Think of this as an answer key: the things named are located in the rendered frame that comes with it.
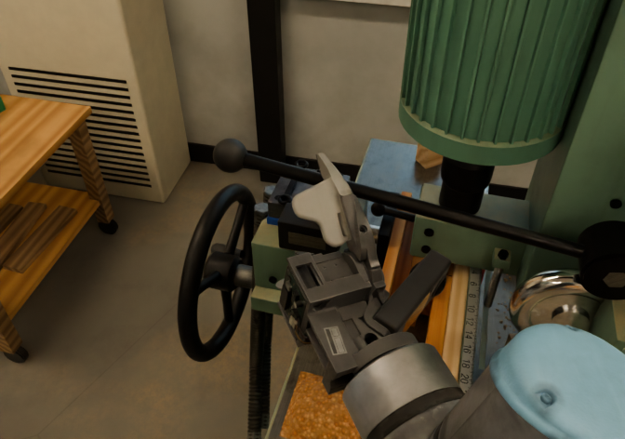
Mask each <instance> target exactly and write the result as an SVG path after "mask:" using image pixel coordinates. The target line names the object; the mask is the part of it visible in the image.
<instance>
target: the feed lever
mask: <svg viewBox="0 0 625 439"><path fill-rule="evenodd" d="M213 160H214V163H215V165H216V166H217V167H218V168H219V169H220V170H222V171H224V172H227V173H234V172H237V171H239V170H240V169H242V168H243V167H244V166H245V167H249V168H252V169H256V170H259V171H262V172H266V173H270V174H273V175H276V176H280V177H283V178H287V179H290V180H296V181H299V182H303V183H307V184H310V185H313V186H314V185H316V184H318V183H320V182H322V181H323V180H324V179H323V177H322V176H321V173H319V172H315V171H312V170H309V169H305V168H302V167H298V166H292V165H289V164H285V163H282V162H278V161H274V160H272V159H268V158H264V157H261V156H257V155H254V154H251V153H247V150H246V147H245V145H244V144H243V143H242V142H241V141H239V140H236V139H225V140H221V141H220V142H219V143H218V144H217V145H216V146H215V148H214V151H213ZM346 181H347V183H348V184H349V186H350V188H351V189H352V192H353V194H354V195H356V197H357V198H361V199H364V200H367V201H371V202H374V203H378V204H382V205H385V206H390V207H394V208H398V209H401V210H404V211H408V212H411V213H415V214H419V215H421V216H425V217H428V218H432V219H436V220H441V221H445V222H448V223H452V224H456V225H458V226H462V227H465V228H469V229H473V230H476V231H479V232H483V233H489V234H493V235H495V236H499V237H502V238H506V239H510V240H513V241H516V242H520V243H523V244H527V245H531V246H536V247H539V248H543V249H547V250H550V251H553V252H557V253H560V254H564V255H567V256H570V257H574V258H577V259H578V271H579V280H580V282H581V285H582V286H583V287H584V288H585V289H586V290H587V291H588V292H589V293H591V294H593V295H594V296H596V297H599V298H602V299H612V300H621V299H625V222H624V221H618V220H609V221H602V222H598V223H595V224H593V225H592V226H590V227H588V228H587V229H585V230H584V231H583V232H582V233H581V234H580V235H579V237H578V241H577V242H572V241H568V240H565V239H562V238H558V237H555V236H551V235H547V234H545V233H538V232H535V231H531V230H528V229H525V228H521V227H517V226H514V225H511V224H507V223H504V222H500V221H496V220H493V219H487V218H484V217H480V216H476V215H473V214H470V213H466V212H463V211H459V210H456V209H452V208H449V207H445V206H439V205H436V204H432V203H429V202H425V201H421V200H419V199H415V198H411V197H408V196H404V195H401V194H398V193H391V192H388V191H384V190H381V189H378V188H374V187H370V186H367V185H364V184H360V183H357V182H353V181H349V180H346Z"/></svg>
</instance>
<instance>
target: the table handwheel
mask: <svg viewBox="0 0 625 439"><path fill-rule="evenodd" d="M235 201H238V203H239V205H238V208H237V211H236V214H235V218H234V221H233V226H232V229H231V232H230V235H229V238H228V241H227V244H226V247H225V249H224V252H223V253H222V252H218V251H215V252H214V253H212V254H211V255H209V257H208V258H207V260H206V256H207V253H208V250H209V247H210V244H211V242H212V239H213V236H214V234H215V231H216V230H217V228H218V226H219V223H220V221H221V219H222V217H223V215H224V214H225V212H226V210H227V209H228V208H229V207H230V205H231V204H232V203H234V202H235ZM256 204H257V202H256V200H255V197H254V195H253V193H252V192H251V191H250V190H249V189H248V188H247V187H246V186H245V185H242V184H239V183H234V184H230V185H227V186H225V187H224V188H222V189H221V190H220V191H218V192H217V193H216V194H215V196H214V197H213V198H212V199H211V201H210V202H209V204H208V205H207V207H206V209H205V210H204V212H203V214H202V216H201V218H200V219H199V221H198V223H197V225H196V228H195V230H194V232H193V237H192V239H191V242H190V244H189V247H188V251H187V254H186V258H185V261H184V265H183V269H182V274H181V278H180V290H179V298H178V329H179V334H180V342H181V345H182V347H183V350H184V351H185V352H186V353H187V355H188V356H189V357H190V358H192V359H193V360H194V361H197V362H206V361H209V360H211V359H213V358H215V357H216V356H217V355H218V354H219V353H221V351H222V350H223V349H224V348H225V347H226V345H227V344H228V342H229V341H230V339H231V337H232V336H233V333H234V331H235V329H236V328H237V326H238V324H239V321H240V319H241V317H242V314H243V312H244V309H245V306H246V302H247V299H248V296H249V292H250V289H252V288H251V287H252V266H253V265H252V263H253V261H252V260H253V259H252V258H253V256H252V246H251V242H252V240H253V238H254V236H253V234H254V233H253V232H254V229H253V228H254V210H255V208H254V206H255V205H256ZM243 223H244V246H243V257H242V259H241V258H240V257H239V256H236V255H234V252H235V249H236V246H237V242H238V239H239V235H240V232H241V229H242V226H243ZM205 263H206V264H205ZM204 266H205V267H204ZM203 270H204V271H203ZM202 275H203V280H201V279H202ZM209 287H210V288H214V289H218V290H220V293H221V298H222V304H223V313H224V318H223V320H222V322H221V324H220V326H219V328H218V330H217V331H216V333H215V334H214V335H213V337H212V338H211V339H210V340H209V341H208V342H206V343H203V342H202V341H201V339H200V336H199V331H198V322H197V310H198V298H199V295H200V294H201V293H202V292H204V291H205V290H206V289H208V288H209ZM233 291H234V292H233ZM231 292H233V297H232V293H231Z"/></svg>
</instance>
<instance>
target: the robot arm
mask: <svg viewBox="0 0 625 439"><path fill-rule="evenodd" d="M316 158H317V162H318V166H319V169H320V173H321V176H322V177H323V179H324V180H323V181H322V182H320V183H318V184H316V185H314V186H312V187H311V188H309V189H307V190H305V191H303V192H301V193H298V194H297V195H296V196H295V197H294V198H293V201H292V207H293V210H294V213H295V214H296V216H298V217H299V218H301V219H305V220H310V221H314V222H315V223H317V224H318V225H319V227H320V230H321V233H322V235H323V238H324V240H325V242H326V243H327V244H328V245H329V246H333V247H337V246H342V245H343V244H344V243H345V242H346V243H347V246H348V248H346V249H344V251H343V253H341V252H340V251H337V252H333V253H329V254H325V255H322V253H320V254H316V255H314V254H313V253H310V252H302V251H297V252H295V256H293V257H289V258H286V261H287V263H288V264H287V267H286V275H285V278H284V279H282V280H280V281H278V282H277V283H276V287H277V288H279V289H281V290H282V291H281V296H280V300H279V301H278V302H277V305H278V307H279V309H280V311H281V313H282V315H283V316H284V318H285V321H286V324H287V326H288V328H289V330H290V332H291V334H292V336H293V339H294V341H295V342H296V344H297V346H298V347H301V346H304V345H307V344H312V346H313V348H314V350H315V352H316V354H317V356H318V358H319V360H320V362H321V364H322V366H323V368H324V370H325V374H324V376H323V379H322V382H323V384H324V386H325V388H326V391H327V393H328V395H330V394H331V393H334V392H339V391H342V390H344V393H343V395H342V400H343V402H344V404H345V405H346V407H347V409H348V411H349V413H350V416H351V418H352V421H353V423H354V425H355V427H356V429H357V431H358V432H359V434H360V436H361V438H362V439H625V354H624V353H622V352H621V351H619V350H618V349H617V348H615V347H614V346H612V345H611V344H609V343H608V342H606V341H604V340H603V339H600V338H598V337H596V336H594V335H593V334H591V333H589V332H587V331H584V330H581V329H578V328H575V327H571V326H569V325H565V326H564V325H559V324H539V325H534V326H530V327H527V328H526V329H524V330H522V331H520V332H519V333H518V334H516V335H515V336H514V337H513V339H512V340H511V341H510V342H509V343H508V344H507V345H506V346H504V347H502V348H500V349H498V350H497V351H496V352H495V353H494V354H493V355H492V357H491V359H490V362H489V366H488V367H487V368H486V369H485V371H484V372H483V373H482V374H481V376H480V377H479V378H478V379H477V380H476V382H475V383H474V384H473V385H472V386H471V388H470V389H469V390H468V391H467V392H466V393H464V392H463V390H462V389H461V388H460V386H459V384H458V383H457V381H456V379H455V378H454V376H453V375H452V373H451V372H450V370H449V369H448V367H447V365H446V364H445V362H444V360H443V359H442V357H441V356H440V354H439V352H438V351H437V350H436V349H435V347H434V346H432V345H431V344H428V343H418V341H417V340H416V338H415V336H414V335H413V334H412V333H409V332H406V331H407V330H408V329H409V328H410V327H411V325H412V324H413V323H414V322H415V320H416V319H417V318H418V316H419V315H420V314H421V312H422V311H423V310H424V308H425V307H426V306H427V305H428V303H429V302H430V301H431V299H432V298H434V297H436V296H438V295H439V294H440V293H441V292H442V291H443V290H444V288H445V284H446V274H447V272H448V269H449V267H450V265H451V260H450V259H449V258H447V257H445V256H444V255H442V254H440V253H439V252H437V251H435V250H431V251H430V252H429V253H428V254H427V255H426V256H425V257H424V259H423V260H422V261H421V262H419V263H417V264H416V265H415V266H414V267H413V268H412V269H411V271H410V273H409V276H408V277H407V278H406V279H405V281H404V282H403V283H402V284H401V285H400V286H399V287H398V288H397V289H396V291H395V292H394V293H393V294H392V295H391V297H390V298H389V296H390V293H389V292H388V291H387V290H385V287H386V284H385V279H384V273H383V271H382V269H381V267H380V264H379V260H378V256H377V250H376V244H375V240H374V236H373V233H372V230H371V227H370V225H369V222H368V220H367V218H366V215H365V212H364V210H363V209H362V207H361V205H360V203H359V201H358V199H357V197H356V195H354V194H353V192H352V189H351V188H350V186H349V184H348V183H347V181H346V180H345V179H344V178H343V177H342V175H341V174H340V173H339V171H338V170H337V169H336V167H335V166H334V165H333V164H332V163H331V161H330V160H329V159H328V158H327V157H326V155H325V154H324V153H318V154H317V155H316Z"/></svg>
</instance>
